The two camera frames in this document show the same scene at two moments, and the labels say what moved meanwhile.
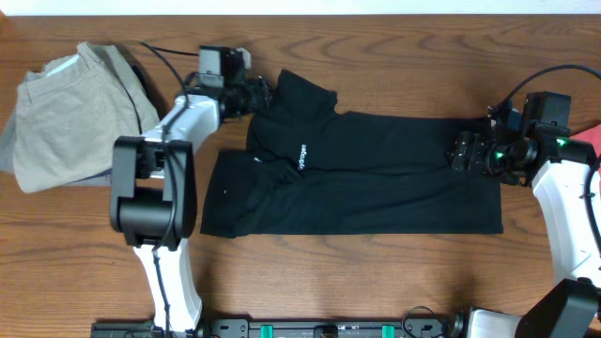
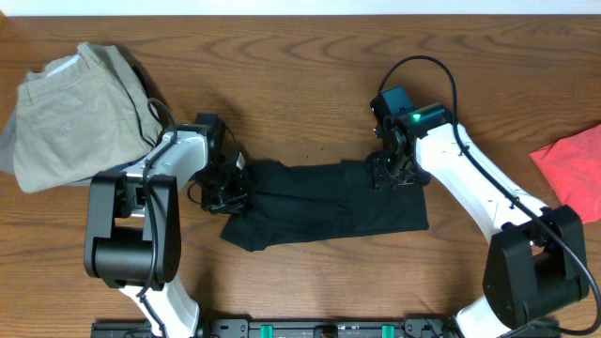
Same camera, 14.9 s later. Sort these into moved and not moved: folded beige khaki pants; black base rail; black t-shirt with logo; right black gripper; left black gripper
Moved: black t-shirt with logo; right black gripper; left black gripper
Not moved: black base rail; folded beige khaki pants
